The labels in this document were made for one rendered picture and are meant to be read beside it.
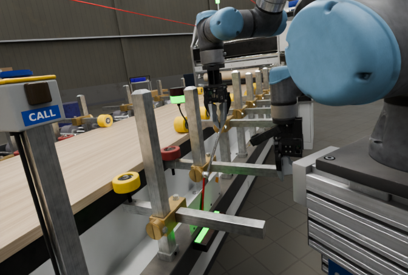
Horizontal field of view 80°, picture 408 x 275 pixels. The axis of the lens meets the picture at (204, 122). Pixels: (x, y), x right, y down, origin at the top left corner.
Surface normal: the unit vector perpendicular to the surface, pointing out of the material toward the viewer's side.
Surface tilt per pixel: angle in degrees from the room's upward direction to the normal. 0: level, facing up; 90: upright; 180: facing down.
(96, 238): 90
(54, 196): 90
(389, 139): 72
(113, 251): 90
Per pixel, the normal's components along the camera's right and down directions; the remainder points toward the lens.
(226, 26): 0.32, 0.17
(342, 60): -0.91, 0.30
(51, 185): 0.90, -0.01
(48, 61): 0.51, 0.13
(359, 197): -0.85, 0.21
